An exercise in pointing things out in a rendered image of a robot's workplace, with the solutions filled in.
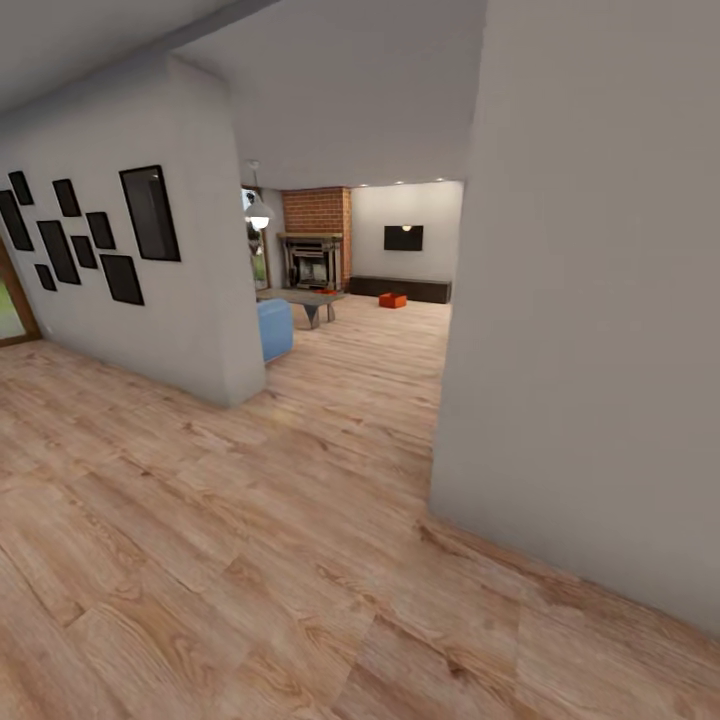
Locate storage box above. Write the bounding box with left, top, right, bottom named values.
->
left=379, top=293, right=408, bottom=309

